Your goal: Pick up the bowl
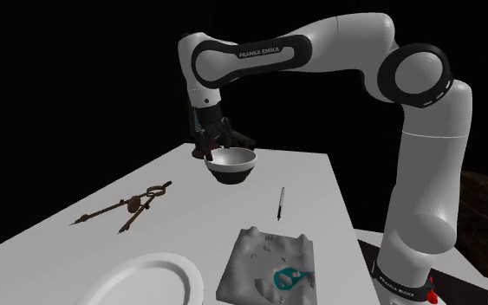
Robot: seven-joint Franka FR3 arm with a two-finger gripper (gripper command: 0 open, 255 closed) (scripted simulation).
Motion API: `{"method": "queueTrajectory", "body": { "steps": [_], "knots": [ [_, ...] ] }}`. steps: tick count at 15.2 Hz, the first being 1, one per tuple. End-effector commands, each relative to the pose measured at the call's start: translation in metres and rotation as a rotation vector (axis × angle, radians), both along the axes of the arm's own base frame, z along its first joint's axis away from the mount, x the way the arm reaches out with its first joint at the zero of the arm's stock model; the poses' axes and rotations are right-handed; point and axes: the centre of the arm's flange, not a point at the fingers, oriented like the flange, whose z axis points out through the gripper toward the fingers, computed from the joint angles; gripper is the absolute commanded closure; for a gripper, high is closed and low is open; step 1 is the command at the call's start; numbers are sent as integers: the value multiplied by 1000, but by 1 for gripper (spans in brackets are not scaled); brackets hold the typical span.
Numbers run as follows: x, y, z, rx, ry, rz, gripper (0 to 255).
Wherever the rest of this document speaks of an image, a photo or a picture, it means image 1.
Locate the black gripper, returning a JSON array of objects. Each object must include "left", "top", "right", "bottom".
[{"left": 190, "top": 103, "right": 257, "bottom": 162}]

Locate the white bowl with black outside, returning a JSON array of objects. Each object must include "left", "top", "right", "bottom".
[{"left": 204, "top": 146, "right": 258, "bottom": 185}]

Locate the black and white pen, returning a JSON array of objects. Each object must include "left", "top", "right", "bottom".
[{"left": 276, "top": 186, "right": 286, "bottom": 222}]

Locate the brown drawing compass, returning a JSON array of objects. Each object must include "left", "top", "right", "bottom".
[{"left": 68, "top": 180, "right": 172, "bottom": 235}]

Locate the grey relief terrain model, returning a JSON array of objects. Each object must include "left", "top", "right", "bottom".
[{"left": 216, "top": 226, "right": 317, "bottom": 305}]

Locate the white plate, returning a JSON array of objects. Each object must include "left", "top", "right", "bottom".
[{"left": 74, "top": 252, "right": 205, "bottom": 305}]

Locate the dark brown wooden furniture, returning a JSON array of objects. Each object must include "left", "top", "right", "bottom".
[{"left": 454, "top": 170, "right": 488, "bottom": 281}]

